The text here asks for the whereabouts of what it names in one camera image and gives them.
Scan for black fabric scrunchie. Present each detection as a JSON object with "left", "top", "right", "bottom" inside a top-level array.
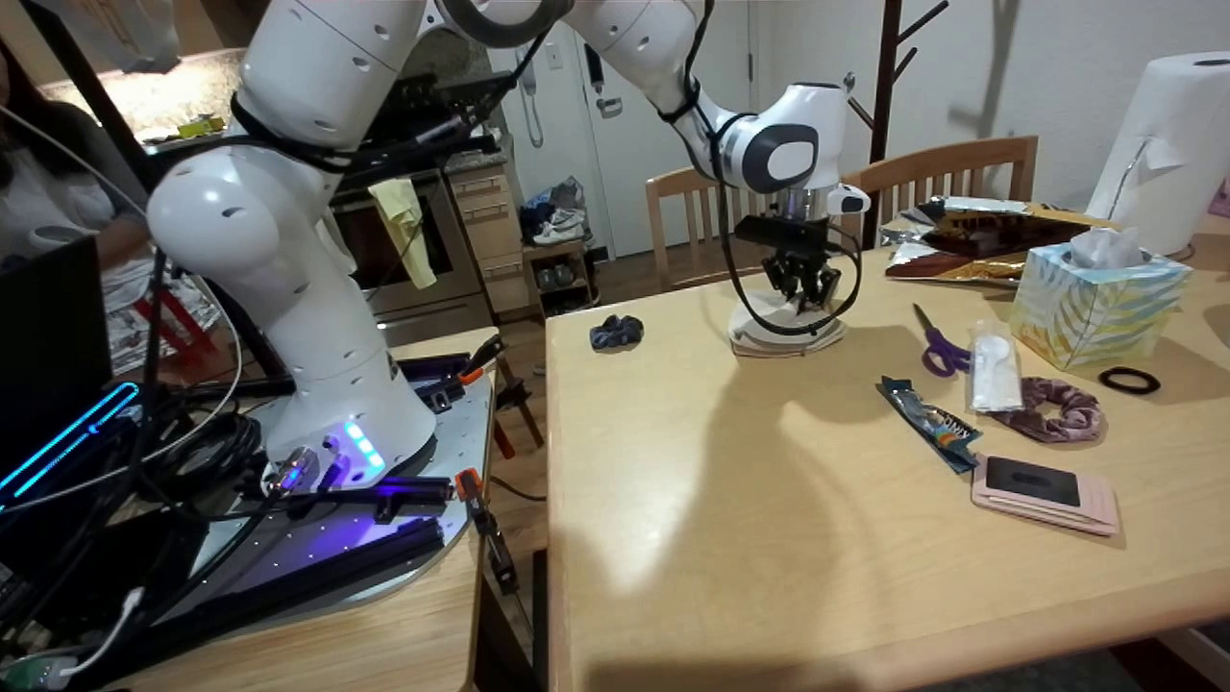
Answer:
[{"left": 587, "top": 310, "right": 651, "bottom": 357}]

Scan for wooden cabinet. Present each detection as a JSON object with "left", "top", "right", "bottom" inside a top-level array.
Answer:
[{"left": 439, "top": 150, "right": 544, "bottom": 323}]

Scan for thin black hair tie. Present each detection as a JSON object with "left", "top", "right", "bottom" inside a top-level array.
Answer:
[{"left": 1097, "top": 360, "right": 1164, "bottom": 400}]

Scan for white wall phone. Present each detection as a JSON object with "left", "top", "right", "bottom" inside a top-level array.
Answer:
[{"left": 512, "top": 41, "right": 551, "bottom": 155}]

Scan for dark wooden coat rack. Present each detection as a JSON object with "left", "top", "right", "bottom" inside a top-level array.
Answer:
[{"left": 869, "top": 0, "right": 958, "bottom": 246}]

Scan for grey perforated base plate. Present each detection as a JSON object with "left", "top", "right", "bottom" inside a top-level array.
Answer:
[{"left": 150, "top": 355, "right": 507, "bottom": 610}]

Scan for orange snack bag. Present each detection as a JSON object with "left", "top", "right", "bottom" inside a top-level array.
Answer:
[{"left": 920, "top": 248, "right": 1034, "bottom": 287}]

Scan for patterned tissue box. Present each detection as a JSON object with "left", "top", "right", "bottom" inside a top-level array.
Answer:
[{"left": 1008, "top": 225, "right": 1197, "bottom": 373}]

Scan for person in white shirt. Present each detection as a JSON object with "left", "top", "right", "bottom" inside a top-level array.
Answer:
[{"left": 0, "top": 100, "right": 150, "bottom": 281}]

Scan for white plastic packet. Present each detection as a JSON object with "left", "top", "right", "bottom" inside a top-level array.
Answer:
[{"left": 968, "top": 318, "right": 1025, "bottom": 416}]

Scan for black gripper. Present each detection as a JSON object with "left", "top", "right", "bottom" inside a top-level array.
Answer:
[{"left": 764, "top": 243, "right": 837, "bottom": 323}]

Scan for yellow hanging cloth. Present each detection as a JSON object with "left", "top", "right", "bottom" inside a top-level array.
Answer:
[{"left": 367, "top": 173, "right": 442, "bottom": 295}]

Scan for red object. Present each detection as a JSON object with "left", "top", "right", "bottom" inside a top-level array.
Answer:
[{"left": 150, "top": 295, "right": 244, "bottom": 388}]

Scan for black door lock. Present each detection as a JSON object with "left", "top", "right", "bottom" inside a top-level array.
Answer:
[{"left": 580, "top": 37, "right": 619, "bottom": 122}]

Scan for black shelf frame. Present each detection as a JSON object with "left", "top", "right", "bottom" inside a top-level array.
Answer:
[{"left": 341, "top": 68, "right": 522, "bottom": 183}]

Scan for orange handled clamp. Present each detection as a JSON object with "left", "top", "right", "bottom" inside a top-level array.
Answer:
[
  {"left": 454, "top": 333, "right": 512, "bottom": 388},
  {"left": 454, "top": 466, "right": 522, "bottom": 597}
]

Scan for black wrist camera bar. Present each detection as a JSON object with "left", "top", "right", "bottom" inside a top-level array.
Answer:
[{"left": 732, "top": 210, "right": 854, "bottom": 252}]

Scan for wooden slat-back chair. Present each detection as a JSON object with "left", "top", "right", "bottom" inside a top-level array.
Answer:
[
  {"left": 841, "top": 132, "right": 1041, "bottom": 252},
  {"left": 642, "top": 159, "right": 764, "bottom": 291}
]

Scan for purple handled scissors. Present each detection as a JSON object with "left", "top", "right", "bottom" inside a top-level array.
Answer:
[{"left": 906, "top": 298, "right": 975, "bottom": 379}]

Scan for dark blue snack bar wrapper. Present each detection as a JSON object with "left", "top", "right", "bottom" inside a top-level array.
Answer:
[{"left": 878, "top": 373, "right": 984, "bottom": 477}]

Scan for black monitor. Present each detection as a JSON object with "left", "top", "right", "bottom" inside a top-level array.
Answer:
[{"left": 0, "top": 234, "right": 116, "bottom": 471}]

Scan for black flat panel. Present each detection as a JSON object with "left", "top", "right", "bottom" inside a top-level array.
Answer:
[{"left": 150, "top": 503, "right": 454, "bottom": 629}]

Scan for white sneakers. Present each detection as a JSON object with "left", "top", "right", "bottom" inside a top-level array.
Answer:
[{"left": 522, "top": 173, "right": 591, "bottom": 248}]

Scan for brown snack bag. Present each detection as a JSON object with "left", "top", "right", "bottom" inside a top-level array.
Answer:
[{"left": 920, "top": 193, "right": 1119, "bottom": 263}]

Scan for beige towel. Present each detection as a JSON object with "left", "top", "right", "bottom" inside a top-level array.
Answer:
[{"left": 727, "top": 298, "right": 850, "bottom": 360}]

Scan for pink phone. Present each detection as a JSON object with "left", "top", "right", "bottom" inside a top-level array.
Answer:
[{"left": 968, "top": 452, "right": 1122, "bottom": 541}]

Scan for black box with blue light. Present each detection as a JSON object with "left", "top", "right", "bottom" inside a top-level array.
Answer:
[{"left": 0, "top": 375, "right": 266, "bottom": 568}]

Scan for white door with black lock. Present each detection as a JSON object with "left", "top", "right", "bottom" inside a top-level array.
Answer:
[{"left": 562, "top": 23, "right": 772, "bottom": 263}]

